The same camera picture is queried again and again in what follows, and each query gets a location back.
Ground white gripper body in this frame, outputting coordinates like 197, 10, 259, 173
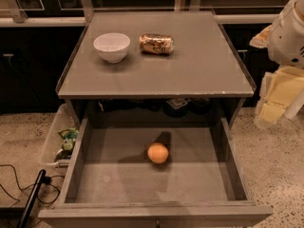
268, 0, 304, 67

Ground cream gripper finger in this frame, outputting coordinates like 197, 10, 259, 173
249, 26, 271, 48
255, 66, 304, 128

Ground orange fruit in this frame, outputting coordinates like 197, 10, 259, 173
147, 142, 169, 163

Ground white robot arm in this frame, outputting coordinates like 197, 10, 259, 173
250, 0, 304, 128

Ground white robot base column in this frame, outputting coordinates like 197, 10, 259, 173
284, 89, 304, 120

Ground grey cabinet counter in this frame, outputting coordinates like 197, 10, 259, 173
56, 11, 256, 107

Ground open grey top drawer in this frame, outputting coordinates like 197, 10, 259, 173
39, 119, 273, 228

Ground crushed tan soda can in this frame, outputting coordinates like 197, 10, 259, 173
139, 33, 174, 55

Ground white ceramic bowl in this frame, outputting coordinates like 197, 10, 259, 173
93, 32, 130, 64

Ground green snack bag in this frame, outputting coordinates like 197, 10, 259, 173
55, 127, 79, 162

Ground clear plastic storage bin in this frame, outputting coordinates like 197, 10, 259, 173
39, 104, 76, 175

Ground black bar on floor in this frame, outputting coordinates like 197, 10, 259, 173
17, 169, 47, 228

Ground black cable on floor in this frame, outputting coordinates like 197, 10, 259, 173
0, 163, 66, 207

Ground metal railing frame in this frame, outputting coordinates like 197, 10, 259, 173
1, 0, 289, 27

